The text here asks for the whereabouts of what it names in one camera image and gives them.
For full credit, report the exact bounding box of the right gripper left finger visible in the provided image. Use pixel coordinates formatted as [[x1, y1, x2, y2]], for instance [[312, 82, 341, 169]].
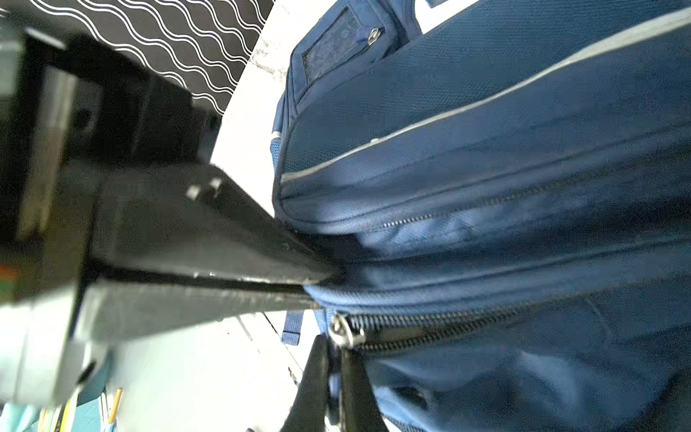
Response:
[[280, 334, 329, 432]]

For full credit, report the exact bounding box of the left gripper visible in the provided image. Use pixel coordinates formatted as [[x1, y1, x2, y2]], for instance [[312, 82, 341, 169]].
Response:
[[0, 21, 341, 347]]

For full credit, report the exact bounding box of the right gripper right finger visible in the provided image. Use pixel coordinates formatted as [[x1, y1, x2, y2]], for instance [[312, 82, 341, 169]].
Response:
[[339, 349, 388, 432]]

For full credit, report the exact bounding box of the navy blue backpack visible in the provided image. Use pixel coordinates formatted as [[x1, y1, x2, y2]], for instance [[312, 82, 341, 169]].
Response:
[[271, 1, 690, 431]]

